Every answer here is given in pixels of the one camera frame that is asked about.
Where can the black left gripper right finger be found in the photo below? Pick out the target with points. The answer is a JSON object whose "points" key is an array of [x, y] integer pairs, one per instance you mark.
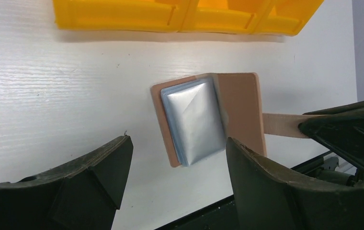
{"points": [[270, 196]]}

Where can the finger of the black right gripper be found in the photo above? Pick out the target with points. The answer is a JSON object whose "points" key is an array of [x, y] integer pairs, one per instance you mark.
{"points": [[340, 129]]}

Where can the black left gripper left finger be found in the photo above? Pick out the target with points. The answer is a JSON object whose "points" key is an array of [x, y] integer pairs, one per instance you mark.
{"points": [[82, 194]]}

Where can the tan leather card holder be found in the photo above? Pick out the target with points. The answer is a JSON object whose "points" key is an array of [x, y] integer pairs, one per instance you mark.
{"points": [[197, 114]]}

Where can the yellow three-compartment plastic bin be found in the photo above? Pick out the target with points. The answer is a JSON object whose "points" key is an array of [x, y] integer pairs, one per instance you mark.
{"points": [[277, 17]]}

